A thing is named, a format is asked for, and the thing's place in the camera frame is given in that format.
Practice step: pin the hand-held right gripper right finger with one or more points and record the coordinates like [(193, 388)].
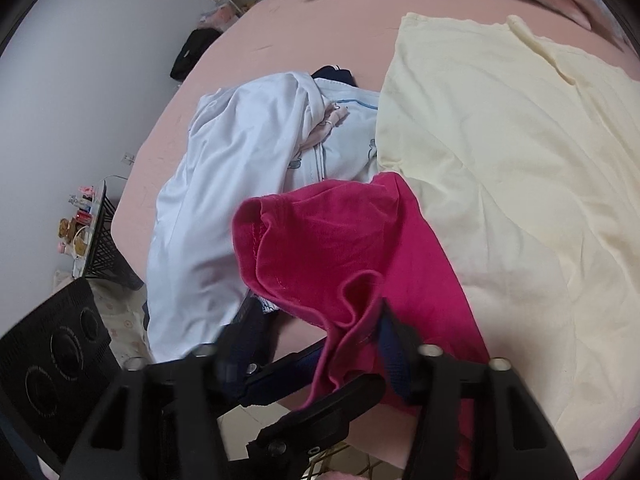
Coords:
[(395, 355)]

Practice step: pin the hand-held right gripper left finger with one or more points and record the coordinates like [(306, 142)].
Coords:
[(245, 340)]

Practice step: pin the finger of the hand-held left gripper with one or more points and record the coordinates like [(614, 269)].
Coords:
[(280, 380), (325, 410)]

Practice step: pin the magenta shirt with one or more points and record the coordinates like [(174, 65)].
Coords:
[(325, 240)]

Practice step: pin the white garment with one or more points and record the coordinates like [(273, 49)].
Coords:
[(210, 210)]

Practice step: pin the cream shirt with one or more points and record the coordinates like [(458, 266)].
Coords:
[(500, 160)]

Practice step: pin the black plastic crate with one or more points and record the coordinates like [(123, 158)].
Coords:
[(107, 245)]

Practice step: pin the cluster of small bottles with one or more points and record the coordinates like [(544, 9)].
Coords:
[(80, 217)]

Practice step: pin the navy garment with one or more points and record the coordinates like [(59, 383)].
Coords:
[(335, 74)]

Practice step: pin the black bag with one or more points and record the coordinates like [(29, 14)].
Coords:
[(192, 52)]

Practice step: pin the bed with pink sheet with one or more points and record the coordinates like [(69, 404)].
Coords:
[(300, 20)]

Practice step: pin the wall socket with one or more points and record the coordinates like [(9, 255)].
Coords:
[(129, 158)]

